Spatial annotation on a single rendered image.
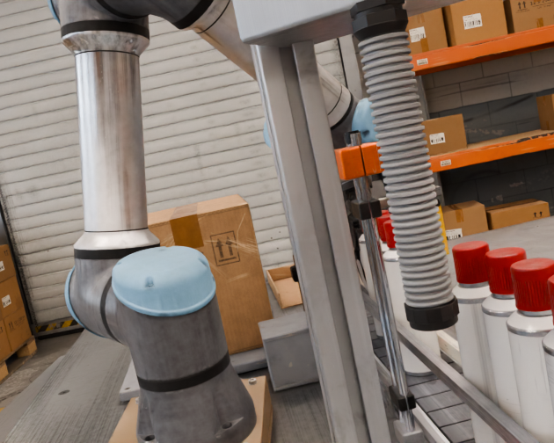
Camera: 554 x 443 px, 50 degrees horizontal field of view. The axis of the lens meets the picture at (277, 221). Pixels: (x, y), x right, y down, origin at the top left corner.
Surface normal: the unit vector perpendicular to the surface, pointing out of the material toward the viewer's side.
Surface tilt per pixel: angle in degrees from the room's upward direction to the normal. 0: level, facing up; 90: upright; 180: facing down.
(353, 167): 90
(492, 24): 91
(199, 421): 76
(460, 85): 90
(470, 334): 90
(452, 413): 0
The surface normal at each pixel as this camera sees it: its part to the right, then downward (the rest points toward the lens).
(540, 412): -0.75, 0.24
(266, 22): -0.47, 0.21
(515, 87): -0.03, 0.13
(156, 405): -0.53, -0.04
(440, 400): -0.20, -0.97
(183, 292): 0.52, 0.03
